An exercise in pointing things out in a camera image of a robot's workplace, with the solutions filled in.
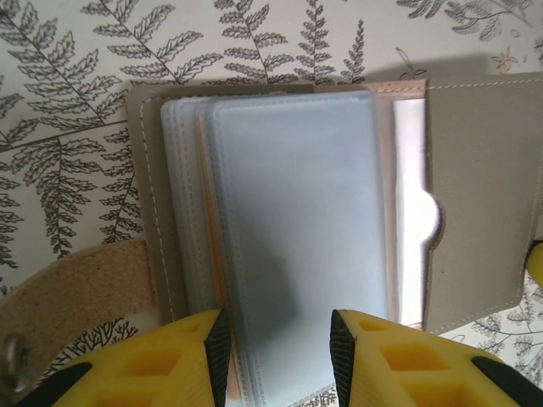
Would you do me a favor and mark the floral patterned table cover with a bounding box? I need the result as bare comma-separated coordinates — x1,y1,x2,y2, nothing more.
0,0,543,407

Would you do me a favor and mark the orange plastic card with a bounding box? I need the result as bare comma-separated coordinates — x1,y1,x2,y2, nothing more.
195,101,226,310

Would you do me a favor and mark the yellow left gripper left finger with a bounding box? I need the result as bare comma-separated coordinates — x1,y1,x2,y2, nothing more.
50,308,232,407

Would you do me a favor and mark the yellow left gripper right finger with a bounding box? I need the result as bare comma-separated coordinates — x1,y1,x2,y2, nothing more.
329,308,523,407

